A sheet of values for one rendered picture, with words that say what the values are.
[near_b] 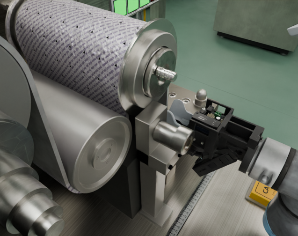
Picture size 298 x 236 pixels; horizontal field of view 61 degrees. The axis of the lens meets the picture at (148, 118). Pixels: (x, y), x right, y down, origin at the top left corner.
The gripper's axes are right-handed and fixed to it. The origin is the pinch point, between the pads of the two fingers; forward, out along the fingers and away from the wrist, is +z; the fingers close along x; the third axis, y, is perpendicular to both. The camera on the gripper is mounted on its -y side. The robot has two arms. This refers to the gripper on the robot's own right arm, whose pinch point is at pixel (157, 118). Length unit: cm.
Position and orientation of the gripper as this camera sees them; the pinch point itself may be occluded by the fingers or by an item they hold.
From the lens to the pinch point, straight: 53.1
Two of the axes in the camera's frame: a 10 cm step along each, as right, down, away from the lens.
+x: -5.8, 5.6, -5.9
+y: 0.0, -7.2, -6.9
